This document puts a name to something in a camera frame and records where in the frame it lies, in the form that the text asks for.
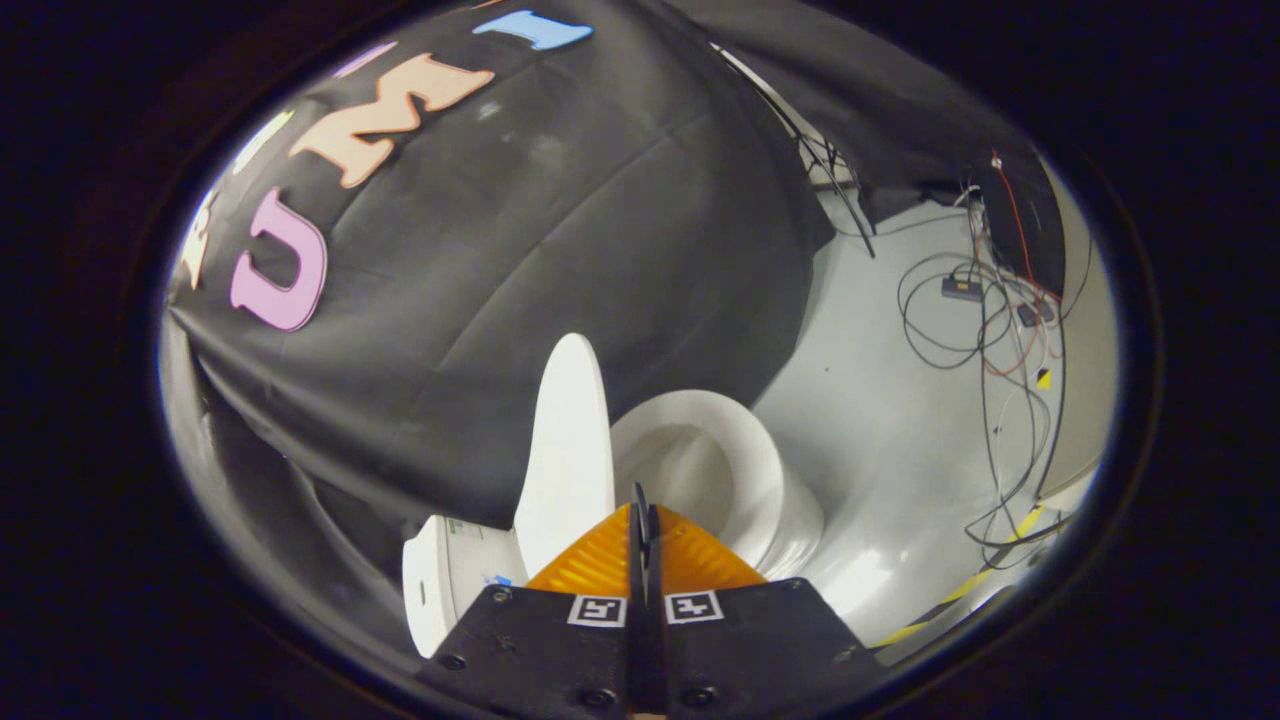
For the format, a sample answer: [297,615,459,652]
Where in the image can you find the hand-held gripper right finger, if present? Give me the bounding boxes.
[645,495,889,720]

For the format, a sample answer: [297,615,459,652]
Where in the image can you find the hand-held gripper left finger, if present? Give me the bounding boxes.
[414,483,648,720]

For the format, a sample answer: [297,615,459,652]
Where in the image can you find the white toilet lid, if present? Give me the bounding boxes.
[513,332,618,579]

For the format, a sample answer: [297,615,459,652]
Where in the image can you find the white toilet body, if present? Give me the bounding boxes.
[402,389,828,660]

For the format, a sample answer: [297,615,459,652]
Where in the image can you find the yellow black floor tape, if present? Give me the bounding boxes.
[868,503,1051,651]

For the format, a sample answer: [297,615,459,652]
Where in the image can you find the black backdrop cloth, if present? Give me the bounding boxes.
[163,0,1068,661]

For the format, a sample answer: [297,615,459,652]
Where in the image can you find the black backdrop stand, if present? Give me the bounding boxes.
[712,42,879,260]

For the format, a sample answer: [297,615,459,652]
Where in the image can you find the black floor cables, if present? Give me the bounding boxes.
[895,180,1096,571]

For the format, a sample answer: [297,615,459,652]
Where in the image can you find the red cable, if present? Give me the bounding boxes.
[985,150,1063,379]

